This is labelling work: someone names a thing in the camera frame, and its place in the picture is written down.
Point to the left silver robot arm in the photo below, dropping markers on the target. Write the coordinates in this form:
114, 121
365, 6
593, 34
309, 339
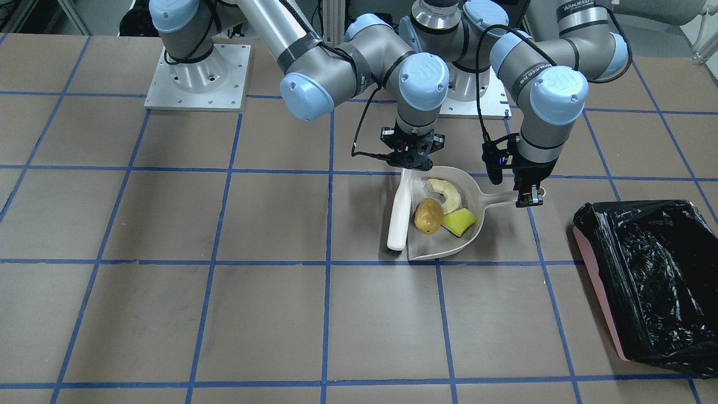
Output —
548, 80

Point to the bin with black liner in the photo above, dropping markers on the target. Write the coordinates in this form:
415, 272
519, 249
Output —
653, 266

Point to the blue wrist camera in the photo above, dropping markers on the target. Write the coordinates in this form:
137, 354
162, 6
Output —
494, 159

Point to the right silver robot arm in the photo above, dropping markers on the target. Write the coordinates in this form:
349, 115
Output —
317, 76

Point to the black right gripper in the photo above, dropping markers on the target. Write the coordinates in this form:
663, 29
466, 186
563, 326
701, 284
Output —
387, 134

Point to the beige hand brush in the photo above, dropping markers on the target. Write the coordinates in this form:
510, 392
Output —
401, 213

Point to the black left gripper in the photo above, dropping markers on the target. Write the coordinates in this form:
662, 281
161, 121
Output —
531, 171

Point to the beige plastic dustpan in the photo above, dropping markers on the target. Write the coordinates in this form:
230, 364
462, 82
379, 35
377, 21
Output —
443, 243

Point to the yellow sponge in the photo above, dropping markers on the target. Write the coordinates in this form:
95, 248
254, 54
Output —
459, 221

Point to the brown potato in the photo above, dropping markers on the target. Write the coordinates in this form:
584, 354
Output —
429, 216

